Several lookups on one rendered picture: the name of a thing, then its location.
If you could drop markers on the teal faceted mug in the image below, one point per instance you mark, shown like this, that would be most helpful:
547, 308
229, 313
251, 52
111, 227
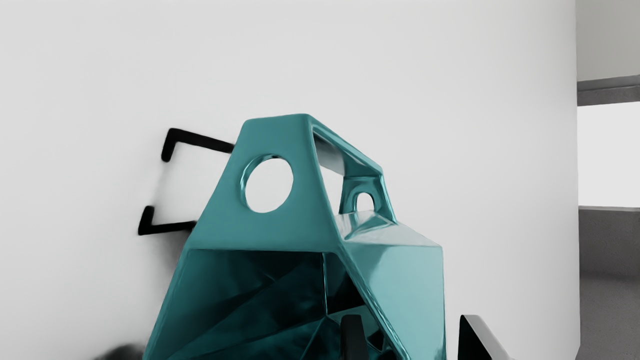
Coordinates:
300, 230

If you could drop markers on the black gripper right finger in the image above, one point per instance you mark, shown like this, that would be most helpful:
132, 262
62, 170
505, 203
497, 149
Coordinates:
477, 342

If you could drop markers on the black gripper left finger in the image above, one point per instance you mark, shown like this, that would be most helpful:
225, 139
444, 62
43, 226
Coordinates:
353, 340

